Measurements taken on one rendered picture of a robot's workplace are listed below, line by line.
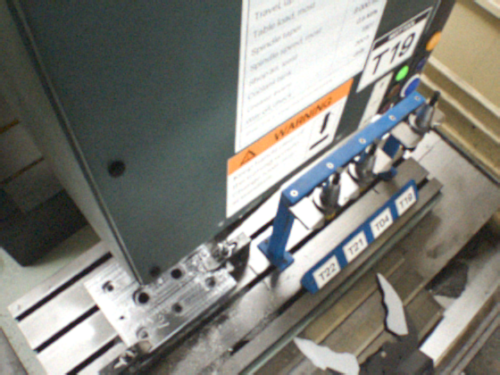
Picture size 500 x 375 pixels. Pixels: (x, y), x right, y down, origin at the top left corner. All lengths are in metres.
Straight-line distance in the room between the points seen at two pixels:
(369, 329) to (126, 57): 1.23
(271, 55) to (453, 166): 1.36
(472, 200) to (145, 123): 1.42
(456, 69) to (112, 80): 1.33
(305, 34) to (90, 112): 0.16
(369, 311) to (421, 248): 0.30
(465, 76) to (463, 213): 0.45
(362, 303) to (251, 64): 1.16
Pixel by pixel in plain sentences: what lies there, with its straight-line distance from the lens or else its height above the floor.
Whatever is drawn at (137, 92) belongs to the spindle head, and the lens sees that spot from 0.25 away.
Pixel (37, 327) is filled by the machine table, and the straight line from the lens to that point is 1.25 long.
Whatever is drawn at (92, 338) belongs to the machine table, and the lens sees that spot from 1.20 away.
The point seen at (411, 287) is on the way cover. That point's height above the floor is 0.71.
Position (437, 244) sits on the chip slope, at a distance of 1.57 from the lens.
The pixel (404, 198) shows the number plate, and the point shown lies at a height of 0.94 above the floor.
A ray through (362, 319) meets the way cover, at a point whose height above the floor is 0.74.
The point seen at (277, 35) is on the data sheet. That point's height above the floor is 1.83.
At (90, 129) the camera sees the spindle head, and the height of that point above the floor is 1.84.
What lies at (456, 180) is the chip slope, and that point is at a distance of 1.62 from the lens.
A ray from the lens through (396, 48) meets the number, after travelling 0.50.
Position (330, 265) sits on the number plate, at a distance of 1.20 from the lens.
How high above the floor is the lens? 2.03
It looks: 60 degrees down
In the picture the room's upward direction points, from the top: 7 degrees clockwise
